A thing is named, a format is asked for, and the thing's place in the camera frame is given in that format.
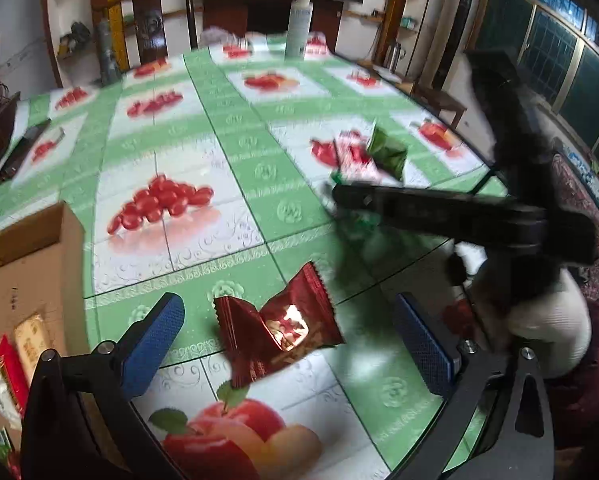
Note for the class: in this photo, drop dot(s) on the pink and white snack packet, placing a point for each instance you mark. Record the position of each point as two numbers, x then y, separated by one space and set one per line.
354 157

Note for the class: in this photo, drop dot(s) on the yellow snack packet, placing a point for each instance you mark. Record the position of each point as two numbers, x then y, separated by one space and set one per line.
29 340

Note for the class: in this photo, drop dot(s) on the wooden chair with floral cushion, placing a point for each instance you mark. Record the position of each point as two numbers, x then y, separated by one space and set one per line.
574 180

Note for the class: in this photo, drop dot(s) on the dark red snack packet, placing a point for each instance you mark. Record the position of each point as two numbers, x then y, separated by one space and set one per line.
269 330

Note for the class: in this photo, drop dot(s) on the white spray bottle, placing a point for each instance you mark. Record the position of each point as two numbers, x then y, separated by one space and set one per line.
298 25

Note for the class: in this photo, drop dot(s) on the person's dark red clothing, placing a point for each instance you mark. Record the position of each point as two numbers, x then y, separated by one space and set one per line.
589 400

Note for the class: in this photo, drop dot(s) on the person's right forearm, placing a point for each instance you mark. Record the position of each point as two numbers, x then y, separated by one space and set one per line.
554 330

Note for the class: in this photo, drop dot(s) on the tall standing air conditioner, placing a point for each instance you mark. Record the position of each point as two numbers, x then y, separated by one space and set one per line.
454 35

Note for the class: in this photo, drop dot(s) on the cardboard box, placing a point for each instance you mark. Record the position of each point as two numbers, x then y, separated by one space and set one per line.
34 270

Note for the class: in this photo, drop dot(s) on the light wooden low cabinet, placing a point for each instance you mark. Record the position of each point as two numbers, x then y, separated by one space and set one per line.
404 82

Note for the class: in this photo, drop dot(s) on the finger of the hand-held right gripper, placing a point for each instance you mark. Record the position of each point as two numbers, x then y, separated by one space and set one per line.
504 120
429 207

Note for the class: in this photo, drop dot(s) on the grey cylindrical canister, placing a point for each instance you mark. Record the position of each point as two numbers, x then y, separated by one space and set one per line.
108 55

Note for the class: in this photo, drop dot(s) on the barred window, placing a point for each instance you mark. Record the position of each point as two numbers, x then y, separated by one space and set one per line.
554 35

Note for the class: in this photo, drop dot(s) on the dark wooden television cabinet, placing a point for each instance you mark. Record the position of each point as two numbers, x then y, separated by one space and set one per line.
229 15

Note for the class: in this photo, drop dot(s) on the brown wooden stool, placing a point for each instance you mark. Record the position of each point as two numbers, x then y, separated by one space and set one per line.
442 102

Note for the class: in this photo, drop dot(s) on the bright red snack packet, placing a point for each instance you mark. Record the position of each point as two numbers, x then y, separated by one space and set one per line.
12 375

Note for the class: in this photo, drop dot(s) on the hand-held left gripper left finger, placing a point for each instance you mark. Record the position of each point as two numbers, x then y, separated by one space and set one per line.
152 345

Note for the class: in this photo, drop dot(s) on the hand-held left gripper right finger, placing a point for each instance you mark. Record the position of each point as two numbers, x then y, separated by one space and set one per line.
424 350

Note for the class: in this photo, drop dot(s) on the steel electric kettle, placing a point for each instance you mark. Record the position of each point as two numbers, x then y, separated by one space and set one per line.
394 56

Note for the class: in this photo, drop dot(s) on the fruit-printed green tablecloth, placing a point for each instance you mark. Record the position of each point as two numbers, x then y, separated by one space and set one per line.
204 185

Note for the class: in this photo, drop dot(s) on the black remote control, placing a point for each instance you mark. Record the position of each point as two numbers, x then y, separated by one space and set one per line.
22 149

